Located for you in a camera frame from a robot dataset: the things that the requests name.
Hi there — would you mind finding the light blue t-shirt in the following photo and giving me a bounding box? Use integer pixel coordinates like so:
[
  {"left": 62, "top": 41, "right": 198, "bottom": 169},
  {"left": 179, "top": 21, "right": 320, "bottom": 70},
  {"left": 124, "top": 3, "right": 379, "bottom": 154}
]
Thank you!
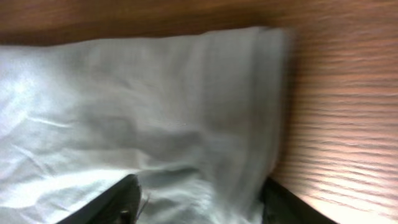
[{"left": 1, "top": 27, "right": 290, "bottom": 223}]

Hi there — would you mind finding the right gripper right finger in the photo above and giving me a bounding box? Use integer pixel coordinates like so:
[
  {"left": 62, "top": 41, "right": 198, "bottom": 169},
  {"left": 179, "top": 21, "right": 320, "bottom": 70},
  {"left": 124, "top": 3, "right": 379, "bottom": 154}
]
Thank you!
[{"left": 260, "top": 178, "right": 336, "bottom": 224}]

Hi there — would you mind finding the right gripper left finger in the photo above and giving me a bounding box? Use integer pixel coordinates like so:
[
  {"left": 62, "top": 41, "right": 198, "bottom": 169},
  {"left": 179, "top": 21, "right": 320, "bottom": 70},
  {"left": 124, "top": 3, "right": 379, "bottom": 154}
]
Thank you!
[{"left": 57, "top": 174, "right": 142, "bottom": 224}]

